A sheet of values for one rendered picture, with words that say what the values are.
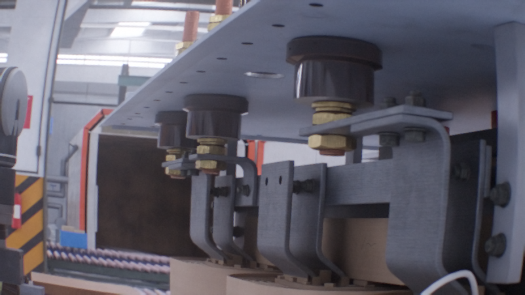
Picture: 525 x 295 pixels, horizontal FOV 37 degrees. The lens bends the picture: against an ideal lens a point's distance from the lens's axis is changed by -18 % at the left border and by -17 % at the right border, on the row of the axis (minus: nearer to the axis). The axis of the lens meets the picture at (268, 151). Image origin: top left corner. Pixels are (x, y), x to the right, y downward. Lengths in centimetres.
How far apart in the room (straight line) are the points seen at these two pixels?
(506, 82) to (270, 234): 55
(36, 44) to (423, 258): 1095
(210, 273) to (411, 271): 74
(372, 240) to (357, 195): 8
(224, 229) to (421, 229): 88
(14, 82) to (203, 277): 60
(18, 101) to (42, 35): 1052
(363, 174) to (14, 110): 47
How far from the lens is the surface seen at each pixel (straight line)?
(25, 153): 1146
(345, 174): 115
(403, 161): 87
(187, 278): 159
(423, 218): 81
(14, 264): 114
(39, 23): 1171
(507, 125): 80
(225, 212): 166
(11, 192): 114
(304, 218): 125
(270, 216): 125
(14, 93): 113
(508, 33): 81
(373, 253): 115
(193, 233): 170
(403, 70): 115
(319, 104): 98
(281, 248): 120
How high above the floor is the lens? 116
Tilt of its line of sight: 4 degrees up
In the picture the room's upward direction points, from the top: 3 degrees clockwise
